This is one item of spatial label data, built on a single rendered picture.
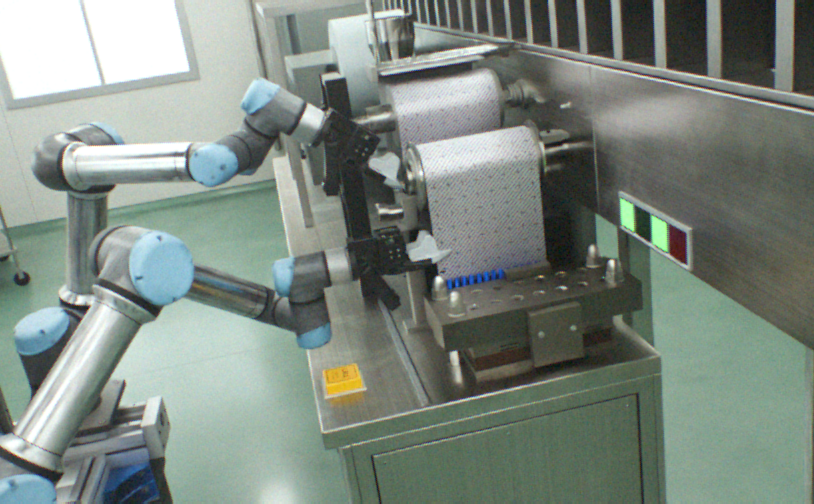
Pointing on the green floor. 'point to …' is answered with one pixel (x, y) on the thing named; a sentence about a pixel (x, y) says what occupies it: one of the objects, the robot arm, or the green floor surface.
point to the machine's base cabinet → (524, 454)
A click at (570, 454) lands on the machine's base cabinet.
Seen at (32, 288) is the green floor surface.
